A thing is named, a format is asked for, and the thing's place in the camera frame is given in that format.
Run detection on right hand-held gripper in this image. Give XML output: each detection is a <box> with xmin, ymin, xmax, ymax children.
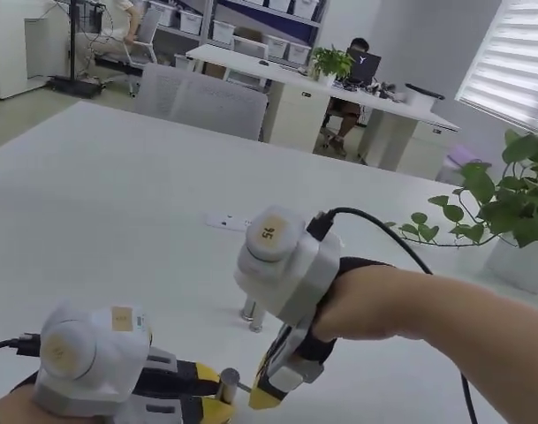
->
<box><xmin>232</xmin><ymin>204</ymin><xmax>343</xmax><ymax>410</ymax></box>

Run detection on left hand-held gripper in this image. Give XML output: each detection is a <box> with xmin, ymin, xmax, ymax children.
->
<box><xmin>32</xmin><ymin>298</ymin><xmax>239</xmax><ymax>424</ymax></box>

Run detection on person's right forearm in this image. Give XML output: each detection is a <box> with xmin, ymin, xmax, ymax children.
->
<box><xmin>351</xmin><ymin>264</ymin><xmax>538</xmax><ymax>355</ymax></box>

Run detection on person's right hand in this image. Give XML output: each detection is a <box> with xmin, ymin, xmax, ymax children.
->
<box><xmin>293</xmin><ymin>255</ymin><xmax>398</xmax><ymax>368</ymax></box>

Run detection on person's left hand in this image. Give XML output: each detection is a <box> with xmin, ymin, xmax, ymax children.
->
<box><xmin>0</xmin><ymin>373</ymin><xmax>117</xmax><ymax>424</ymax></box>

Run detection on white power strip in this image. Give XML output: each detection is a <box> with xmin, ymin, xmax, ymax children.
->
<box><xmin>201</xmin><ymin>210</ymin><xmax>253</xmax><ymax>231</ymax></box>

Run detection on white office desk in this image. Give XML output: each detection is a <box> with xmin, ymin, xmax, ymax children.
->
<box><xmin>185</xmin><ymin>42</ymin><xmax>462</xmax><ymax>183</ymax></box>

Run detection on grey mesh office chair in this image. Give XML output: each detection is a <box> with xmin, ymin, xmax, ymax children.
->
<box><xmin>133</xmin><ymin>61</ymin><xmax>269</xmax><ymax>143</ymax></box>

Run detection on green plant in white pot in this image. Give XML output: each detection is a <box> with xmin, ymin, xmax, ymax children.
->
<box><xmin>384</xmin><ymin>127</ymin><xmax>538</xmax><ymax>296</ymax></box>

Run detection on small green desk plant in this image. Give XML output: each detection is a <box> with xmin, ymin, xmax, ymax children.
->
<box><xmin>310</xmin><ymin>45</ymin><xmax>356</xmax><ymax>86</ymax></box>

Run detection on black laptop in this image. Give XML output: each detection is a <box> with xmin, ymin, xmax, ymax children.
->
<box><xmin>345</xmin><ymin>52</ymin><xmax>383</xmax><ymax>85</ymax></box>

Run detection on black stand on wheels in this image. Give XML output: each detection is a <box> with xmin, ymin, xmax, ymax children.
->
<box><xmin>46</xmin><ymin>0</ymin><xmax>110</xmax><ymax>100</ymax></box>

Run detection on shelf with white boxes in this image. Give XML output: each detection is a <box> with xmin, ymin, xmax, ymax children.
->
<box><xmin>148</xmin><ymin>0</ymin><xmax>328</xmax><ymax>68</ymax></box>

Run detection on white cabinet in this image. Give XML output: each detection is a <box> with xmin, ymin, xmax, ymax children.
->
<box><xmin>0</xmin><ymin>0</ymin><xmax>77</xmax><ymax>102</ymax></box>

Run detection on white window blinds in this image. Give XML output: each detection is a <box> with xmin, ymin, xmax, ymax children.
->
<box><xmin>452</xmin><ymin>0</ymin><xmax>538</xmax><ymax>139</ymax></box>

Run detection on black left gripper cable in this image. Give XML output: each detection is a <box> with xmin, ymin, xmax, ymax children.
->
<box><xmin>0</xmin><ymin>334</ymin><xmax>43</xmax><ymax>357</ymax></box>

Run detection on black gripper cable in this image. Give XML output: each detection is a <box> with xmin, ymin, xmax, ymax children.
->
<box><xmin>307</xmin><ymin>207</ymin><xmax>480</xmax><ymax>424</ymax></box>
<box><xmin>0</xmin><ymin>334</ymin><xmax>43</xmax><ymax>357</ymax></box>

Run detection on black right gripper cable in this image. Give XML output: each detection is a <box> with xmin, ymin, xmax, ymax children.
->
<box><xmin>307</xmin><ymin>207</ymin><xmax>480</xmax><ymax>424</ymax></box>

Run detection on white frame office chair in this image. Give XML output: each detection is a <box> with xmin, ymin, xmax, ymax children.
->
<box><xmin>93</xmin><ymin>7</ymin><xmax>164</xmax><ymax>99</ymax></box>

